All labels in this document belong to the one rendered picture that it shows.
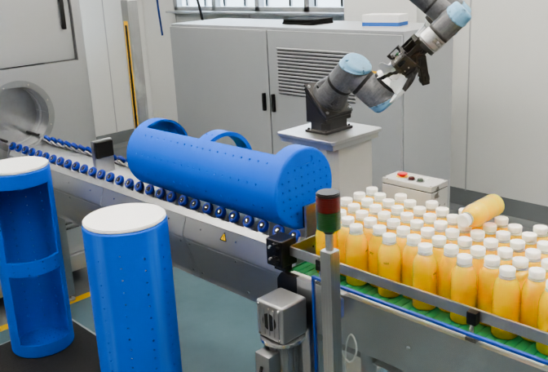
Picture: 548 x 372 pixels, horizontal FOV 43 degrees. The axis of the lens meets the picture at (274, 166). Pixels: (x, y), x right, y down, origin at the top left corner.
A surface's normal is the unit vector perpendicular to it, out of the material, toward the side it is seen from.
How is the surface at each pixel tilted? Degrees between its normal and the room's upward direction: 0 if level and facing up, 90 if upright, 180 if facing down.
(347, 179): 90
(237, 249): 71
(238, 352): 0
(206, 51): 90
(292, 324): 90
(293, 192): 90
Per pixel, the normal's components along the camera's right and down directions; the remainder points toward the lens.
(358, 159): 0.70, 0.16
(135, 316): 0.23, 0.26
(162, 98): -0.72, 0.22
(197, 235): -0.69, -0.11
